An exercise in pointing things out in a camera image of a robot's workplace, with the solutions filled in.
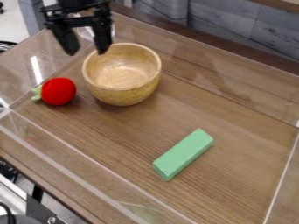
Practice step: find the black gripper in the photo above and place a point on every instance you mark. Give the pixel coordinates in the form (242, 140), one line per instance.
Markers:
(59, 20)

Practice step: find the red plush fruit green leaf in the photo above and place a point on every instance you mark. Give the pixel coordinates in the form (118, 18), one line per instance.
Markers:
(56, 91)

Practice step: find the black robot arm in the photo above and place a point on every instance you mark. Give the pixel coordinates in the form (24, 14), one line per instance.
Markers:
(71, 14)

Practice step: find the wooden bowl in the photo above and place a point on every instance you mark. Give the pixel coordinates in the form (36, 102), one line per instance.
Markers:
(123, 76)

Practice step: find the green rectangular block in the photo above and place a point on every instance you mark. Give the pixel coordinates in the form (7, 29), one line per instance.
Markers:
(182, 154)

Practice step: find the clear acrylic corner bracket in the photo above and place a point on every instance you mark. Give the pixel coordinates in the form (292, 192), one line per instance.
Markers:
(88, 33)

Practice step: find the clear acrylic tray enclosure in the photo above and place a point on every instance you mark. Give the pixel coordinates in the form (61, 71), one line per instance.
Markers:
(88, 152)

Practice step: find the black metal base bracket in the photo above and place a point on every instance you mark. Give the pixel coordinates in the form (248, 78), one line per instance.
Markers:
(37, 211)

